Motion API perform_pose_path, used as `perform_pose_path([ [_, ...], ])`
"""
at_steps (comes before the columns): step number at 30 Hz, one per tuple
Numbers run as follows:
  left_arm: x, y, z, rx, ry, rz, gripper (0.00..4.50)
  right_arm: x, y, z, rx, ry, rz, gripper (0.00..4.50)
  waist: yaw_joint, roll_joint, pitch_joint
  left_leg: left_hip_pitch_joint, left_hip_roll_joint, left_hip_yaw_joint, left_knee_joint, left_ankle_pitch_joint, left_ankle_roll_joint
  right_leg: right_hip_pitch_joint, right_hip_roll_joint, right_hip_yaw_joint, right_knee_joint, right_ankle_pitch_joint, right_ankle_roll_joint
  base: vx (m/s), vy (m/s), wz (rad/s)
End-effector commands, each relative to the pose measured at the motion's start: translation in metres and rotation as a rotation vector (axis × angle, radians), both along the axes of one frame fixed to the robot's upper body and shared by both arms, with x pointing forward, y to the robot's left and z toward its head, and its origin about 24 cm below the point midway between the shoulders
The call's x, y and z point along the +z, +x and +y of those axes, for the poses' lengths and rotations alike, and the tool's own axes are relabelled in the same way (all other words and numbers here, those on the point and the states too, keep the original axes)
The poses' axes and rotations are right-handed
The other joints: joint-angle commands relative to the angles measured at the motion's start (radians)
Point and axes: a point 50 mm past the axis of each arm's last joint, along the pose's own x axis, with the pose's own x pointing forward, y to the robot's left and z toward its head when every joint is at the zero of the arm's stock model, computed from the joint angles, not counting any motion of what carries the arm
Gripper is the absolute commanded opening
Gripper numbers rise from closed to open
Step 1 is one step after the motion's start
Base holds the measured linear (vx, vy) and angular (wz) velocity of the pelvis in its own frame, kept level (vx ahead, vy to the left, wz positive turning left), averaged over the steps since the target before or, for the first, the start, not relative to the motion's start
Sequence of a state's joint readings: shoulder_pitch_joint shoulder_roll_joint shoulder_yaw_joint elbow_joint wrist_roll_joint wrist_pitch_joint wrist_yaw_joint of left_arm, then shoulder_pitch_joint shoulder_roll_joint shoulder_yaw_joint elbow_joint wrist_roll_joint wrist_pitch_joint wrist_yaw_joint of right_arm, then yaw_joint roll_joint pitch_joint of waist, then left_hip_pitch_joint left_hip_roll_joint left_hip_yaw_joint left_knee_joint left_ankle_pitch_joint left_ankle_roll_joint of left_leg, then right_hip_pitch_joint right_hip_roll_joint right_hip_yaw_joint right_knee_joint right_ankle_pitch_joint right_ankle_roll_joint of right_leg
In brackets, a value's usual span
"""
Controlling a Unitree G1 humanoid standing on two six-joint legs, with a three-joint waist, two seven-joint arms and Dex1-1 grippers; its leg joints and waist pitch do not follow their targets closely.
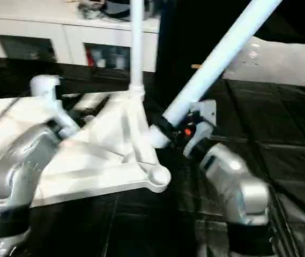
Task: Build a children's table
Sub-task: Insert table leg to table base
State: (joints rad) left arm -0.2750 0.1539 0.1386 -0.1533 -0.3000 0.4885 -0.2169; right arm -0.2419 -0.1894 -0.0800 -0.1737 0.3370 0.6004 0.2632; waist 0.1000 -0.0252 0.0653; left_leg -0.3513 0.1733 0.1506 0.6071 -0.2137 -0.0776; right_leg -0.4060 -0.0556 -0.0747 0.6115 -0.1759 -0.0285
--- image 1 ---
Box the white plastic table top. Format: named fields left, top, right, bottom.
left=0, top=90, right=172, bottom=208

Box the white plastic table leg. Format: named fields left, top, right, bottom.
left=149, top=0, right=282, bottom=149
left=128, top=0, right=146, bottom=98

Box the white cabinet with glass doors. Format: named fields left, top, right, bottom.
left=0, top=0, right=160, bottom=72

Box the black work mat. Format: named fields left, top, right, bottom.
left=0, top=54, right=305, bottom=257

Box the grey black bag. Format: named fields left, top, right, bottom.
left=77, top=0, right=158, bottom=21

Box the grey pillow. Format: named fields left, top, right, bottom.
left=223, top=35, right=305, bottom=87

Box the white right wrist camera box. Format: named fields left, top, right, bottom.
left=183, top=100, right=218, bottom=158

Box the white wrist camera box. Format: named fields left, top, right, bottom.
left=29, top=75, right=82, bottom=141
left=183, top=100, right=218, bottom=158

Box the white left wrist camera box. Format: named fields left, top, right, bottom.
left=29, top=75, right=82, bottom=141

